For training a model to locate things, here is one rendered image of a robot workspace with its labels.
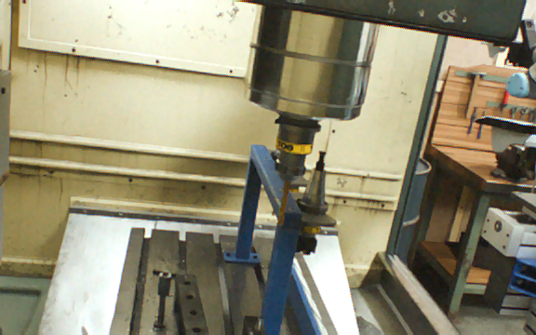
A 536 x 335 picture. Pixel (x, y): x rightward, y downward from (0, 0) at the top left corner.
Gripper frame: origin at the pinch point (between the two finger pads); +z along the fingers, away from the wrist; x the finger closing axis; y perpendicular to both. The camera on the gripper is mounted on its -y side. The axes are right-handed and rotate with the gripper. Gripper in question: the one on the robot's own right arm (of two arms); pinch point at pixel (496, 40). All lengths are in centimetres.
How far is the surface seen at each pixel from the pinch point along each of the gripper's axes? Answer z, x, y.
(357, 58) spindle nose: -100, -119, -12
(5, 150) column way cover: -62, -160, 8
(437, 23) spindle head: -107, -113, -16
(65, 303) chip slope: -16, -153, 66
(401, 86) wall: -8.7, -45.4, 12.7
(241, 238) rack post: -31, -108, 47
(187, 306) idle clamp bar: -61, -130, 44
